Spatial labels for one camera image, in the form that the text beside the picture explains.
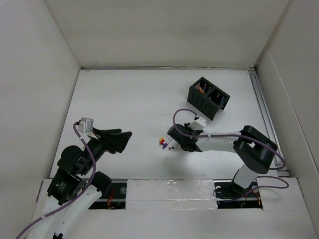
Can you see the aluminium rail right side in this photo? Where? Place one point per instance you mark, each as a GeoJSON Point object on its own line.
{"type": "Point", "coordinates": [267, 120]}

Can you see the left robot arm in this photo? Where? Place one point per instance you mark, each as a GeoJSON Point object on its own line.
{"type": "Point", "coordinates": [77, 184]}

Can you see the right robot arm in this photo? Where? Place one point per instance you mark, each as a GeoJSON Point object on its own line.
{"type": "Point", "coordinates": [253, 148]}

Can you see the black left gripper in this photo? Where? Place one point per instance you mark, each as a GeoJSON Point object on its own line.
{"type": "Point", "coordinates": [113, 139]}

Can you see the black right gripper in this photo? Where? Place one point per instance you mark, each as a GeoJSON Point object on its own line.
{"type": "Point", "coordinates": [186, 127]}

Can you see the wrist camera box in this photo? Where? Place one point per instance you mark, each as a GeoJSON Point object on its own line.
{"type": "Point", "coordinates": [85, 125]}
{"type": "Point", "coordinates": [199, 123]}

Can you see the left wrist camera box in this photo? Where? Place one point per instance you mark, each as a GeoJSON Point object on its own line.
{"type": "Point", "coordinates": [85, 125]}

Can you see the black two-compartment pen holder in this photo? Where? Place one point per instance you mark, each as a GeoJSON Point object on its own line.
{"type": "Point", "coordinates": [209, 103]}

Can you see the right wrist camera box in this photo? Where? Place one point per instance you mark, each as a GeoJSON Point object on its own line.
{"type": "Point", "coordinates": [199, 123]}

